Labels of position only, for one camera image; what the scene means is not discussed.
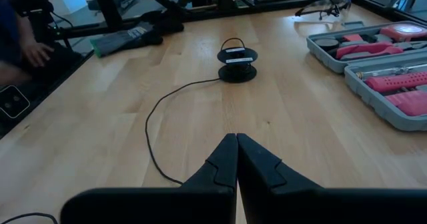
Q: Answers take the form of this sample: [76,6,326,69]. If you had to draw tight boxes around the red bit holder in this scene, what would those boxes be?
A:
[385,90,427,117]

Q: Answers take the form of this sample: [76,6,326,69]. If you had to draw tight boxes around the grey black work glove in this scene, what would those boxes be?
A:
[89,20,164,59]
[139,10,185,35]

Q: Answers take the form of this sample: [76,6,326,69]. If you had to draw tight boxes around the grey plastic tool case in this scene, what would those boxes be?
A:
[306,20,427,132]

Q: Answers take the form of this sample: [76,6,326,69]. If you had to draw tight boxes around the red utility knife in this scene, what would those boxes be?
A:
[342,33,364,42]

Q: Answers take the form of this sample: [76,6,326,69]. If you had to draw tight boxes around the clear safety glasses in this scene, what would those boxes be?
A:
[294,0,353,21]

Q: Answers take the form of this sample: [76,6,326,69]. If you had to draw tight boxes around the person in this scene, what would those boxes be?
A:
[0,0,56,87]

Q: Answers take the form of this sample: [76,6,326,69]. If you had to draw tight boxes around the black cord spool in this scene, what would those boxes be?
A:
[216,45,259,84]

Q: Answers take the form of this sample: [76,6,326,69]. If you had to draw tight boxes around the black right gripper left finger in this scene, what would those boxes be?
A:
[181,133,239,189]

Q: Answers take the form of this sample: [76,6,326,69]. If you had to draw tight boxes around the red-handled screwdriver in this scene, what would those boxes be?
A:
[355,65,427,93]

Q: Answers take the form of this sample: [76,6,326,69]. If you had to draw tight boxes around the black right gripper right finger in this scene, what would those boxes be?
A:
[236,133,323,189]

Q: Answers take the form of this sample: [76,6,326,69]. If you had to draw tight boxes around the red tape measure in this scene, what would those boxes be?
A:
[380,23,427,42]

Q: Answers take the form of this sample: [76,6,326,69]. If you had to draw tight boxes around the thin black cord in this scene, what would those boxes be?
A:
[0,37,254,224]

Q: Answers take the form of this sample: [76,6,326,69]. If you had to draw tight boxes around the black camera box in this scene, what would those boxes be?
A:
[0,85,31,120]

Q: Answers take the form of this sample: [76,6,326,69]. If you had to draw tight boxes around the person's hand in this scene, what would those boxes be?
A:
[19,39,55,68]

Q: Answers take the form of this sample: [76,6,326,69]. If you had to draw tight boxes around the black tape roll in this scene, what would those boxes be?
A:
[314,37,340,51]

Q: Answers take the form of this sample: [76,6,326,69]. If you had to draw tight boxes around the red-handled pliers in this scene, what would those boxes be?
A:
[335,41,404,61]

